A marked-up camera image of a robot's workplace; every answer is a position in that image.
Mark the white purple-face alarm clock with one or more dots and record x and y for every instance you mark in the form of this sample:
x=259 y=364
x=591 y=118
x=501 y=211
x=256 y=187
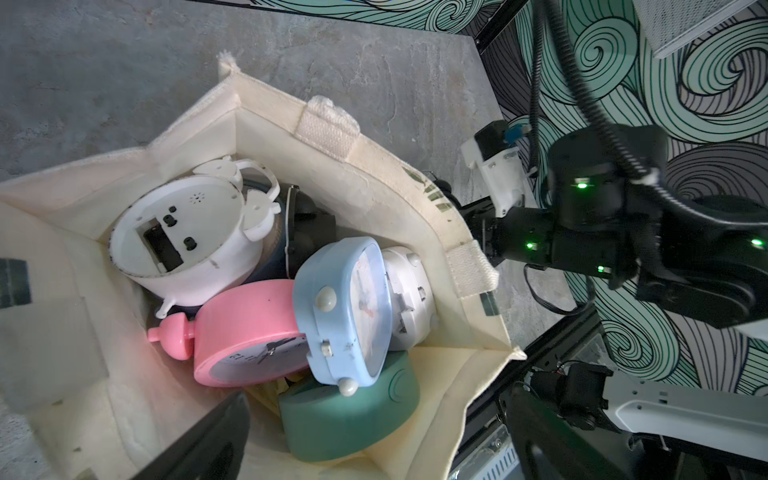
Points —
x=196 y=236

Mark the light blue square alarm clock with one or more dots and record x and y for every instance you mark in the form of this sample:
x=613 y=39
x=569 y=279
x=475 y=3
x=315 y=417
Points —
x=342 y=306

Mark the floral canvas tote bag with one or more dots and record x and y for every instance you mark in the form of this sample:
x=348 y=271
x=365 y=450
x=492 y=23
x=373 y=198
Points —
x=103 y=403

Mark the clear acrylic wall holder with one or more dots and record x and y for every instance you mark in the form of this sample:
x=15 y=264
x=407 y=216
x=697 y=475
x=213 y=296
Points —
x=670 y=25

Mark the small black alarm clock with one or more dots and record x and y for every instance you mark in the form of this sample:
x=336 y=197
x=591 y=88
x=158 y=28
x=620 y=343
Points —
x=299 y=231

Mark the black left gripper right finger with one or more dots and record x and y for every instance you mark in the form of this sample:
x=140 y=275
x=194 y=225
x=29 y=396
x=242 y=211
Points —
x=547 y=447

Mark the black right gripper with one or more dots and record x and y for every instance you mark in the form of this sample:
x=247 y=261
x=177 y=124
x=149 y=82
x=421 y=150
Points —
x=532 y=236

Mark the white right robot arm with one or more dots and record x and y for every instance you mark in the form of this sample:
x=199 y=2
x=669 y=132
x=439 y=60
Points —
x=603 y=224

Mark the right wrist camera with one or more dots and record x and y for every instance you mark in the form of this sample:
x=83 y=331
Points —
x=494 y=153

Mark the pink twin-bell alarm clock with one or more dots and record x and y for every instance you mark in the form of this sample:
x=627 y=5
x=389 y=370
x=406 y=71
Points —
x=244 y=336

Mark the white square alarm clock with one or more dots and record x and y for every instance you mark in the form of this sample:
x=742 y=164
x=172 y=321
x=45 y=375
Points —
x=413 y=304

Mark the green round alarm clock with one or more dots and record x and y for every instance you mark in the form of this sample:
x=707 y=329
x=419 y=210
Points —
x=320 y=424

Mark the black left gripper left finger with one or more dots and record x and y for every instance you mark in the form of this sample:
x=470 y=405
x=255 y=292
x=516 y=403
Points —
x=212 y=449

